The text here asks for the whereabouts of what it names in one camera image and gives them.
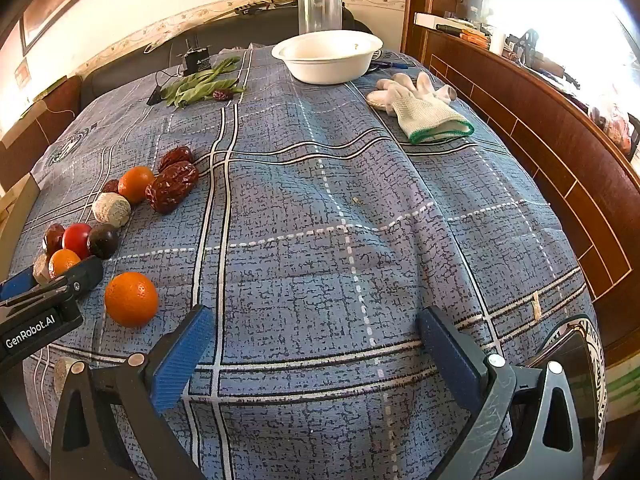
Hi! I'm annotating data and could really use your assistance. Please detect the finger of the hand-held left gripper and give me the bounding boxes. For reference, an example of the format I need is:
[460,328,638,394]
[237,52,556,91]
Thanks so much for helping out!
[35,256,105,302]
[0,269,40,303]

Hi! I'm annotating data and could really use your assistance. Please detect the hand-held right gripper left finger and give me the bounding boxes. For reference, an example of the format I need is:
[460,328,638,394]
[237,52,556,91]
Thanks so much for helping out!
[50,304,217,480]

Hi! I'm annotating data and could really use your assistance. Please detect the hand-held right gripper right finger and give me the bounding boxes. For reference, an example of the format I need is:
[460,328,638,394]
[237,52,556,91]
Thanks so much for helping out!
[417,306,583,480]

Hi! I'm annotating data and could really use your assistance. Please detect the small orange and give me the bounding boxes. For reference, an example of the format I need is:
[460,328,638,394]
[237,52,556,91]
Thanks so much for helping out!
[48,248,82,279]

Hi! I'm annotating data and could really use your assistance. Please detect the pale speckled round fruit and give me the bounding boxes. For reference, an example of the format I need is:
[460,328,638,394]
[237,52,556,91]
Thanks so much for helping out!
[92,192,132,228]
[32,254,52,285]
[54,357,76,387]

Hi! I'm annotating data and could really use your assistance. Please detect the red tomato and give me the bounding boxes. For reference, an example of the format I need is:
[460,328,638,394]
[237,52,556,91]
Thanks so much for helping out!
[62,223,93,260]

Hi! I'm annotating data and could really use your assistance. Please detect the dark purple plum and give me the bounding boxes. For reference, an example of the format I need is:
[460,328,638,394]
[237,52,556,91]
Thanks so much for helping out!
[87,223,120,260]

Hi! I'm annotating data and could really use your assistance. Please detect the glossy red date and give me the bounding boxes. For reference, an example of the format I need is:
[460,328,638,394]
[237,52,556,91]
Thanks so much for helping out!
[44,223,66,256]

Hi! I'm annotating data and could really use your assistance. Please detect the large orange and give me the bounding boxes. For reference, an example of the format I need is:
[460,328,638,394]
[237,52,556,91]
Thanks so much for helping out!
[104,272,160,329]

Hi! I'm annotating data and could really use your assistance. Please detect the medium orange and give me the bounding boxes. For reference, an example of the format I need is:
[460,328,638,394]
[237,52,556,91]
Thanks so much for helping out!
[118,166,155,205]

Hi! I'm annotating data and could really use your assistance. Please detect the large wrinkled red date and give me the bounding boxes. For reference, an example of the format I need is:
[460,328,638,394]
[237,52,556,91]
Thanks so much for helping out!
[145,161,200,214]

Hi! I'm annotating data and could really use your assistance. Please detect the blue plaid blanket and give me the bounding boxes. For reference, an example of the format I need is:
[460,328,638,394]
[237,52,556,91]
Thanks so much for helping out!
[10,42,608,480]

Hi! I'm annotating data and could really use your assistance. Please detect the brown wooden armrest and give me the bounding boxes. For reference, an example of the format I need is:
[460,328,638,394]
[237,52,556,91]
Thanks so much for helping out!
[0,75,83,192]

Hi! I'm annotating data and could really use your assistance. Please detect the dark sofa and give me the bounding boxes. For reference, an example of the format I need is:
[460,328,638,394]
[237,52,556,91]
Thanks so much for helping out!
[80,2,373,106]

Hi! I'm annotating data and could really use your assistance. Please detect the green leafy vegetable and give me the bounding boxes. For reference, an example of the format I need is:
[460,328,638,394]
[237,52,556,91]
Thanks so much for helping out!
[160,56,247,110]

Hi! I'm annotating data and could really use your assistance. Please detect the wooden headboard panel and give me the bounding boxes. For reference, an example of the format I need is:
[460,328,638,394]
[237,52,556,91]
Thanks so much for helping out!
[400,25,640,361]

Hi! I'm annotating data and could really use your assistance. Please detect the black electronic device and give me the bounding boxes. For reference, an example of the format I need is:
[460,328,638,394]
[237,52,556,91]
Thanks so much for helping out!
[182,40,212,77]

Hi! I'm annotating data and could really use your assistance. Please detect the white glove green cuff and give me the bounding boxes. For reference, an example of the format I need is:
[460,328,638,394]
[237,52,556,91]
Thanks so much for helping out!
[389,72,475,144]

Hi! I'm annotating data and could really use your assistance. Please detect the white bowl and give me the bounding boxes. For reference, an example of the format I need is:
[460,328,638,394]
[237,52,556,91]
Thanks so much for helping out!
[271,30,384,85]

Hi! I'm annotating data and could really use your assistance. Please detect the white flat box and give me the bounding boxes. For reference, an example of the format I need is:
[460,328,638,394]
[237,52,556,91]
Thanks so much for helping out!
[414,11,454,29]

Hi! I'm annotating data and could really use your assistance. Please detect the clear glass jar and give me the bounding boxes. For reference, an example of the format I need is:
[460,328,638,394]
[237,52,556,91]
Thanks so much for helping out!
[298,0,344,37]

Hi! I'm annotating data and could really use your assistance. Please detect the black clip with cable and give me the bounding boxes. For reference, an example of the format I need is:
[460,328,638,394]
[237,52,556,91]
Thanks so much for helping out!
[146,71,177,107]

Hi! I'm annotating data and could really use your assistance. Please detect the framed wall picture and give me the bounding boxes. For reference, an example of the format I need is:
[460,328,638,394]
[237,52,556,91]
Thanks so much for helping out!
[20,0,146,56]

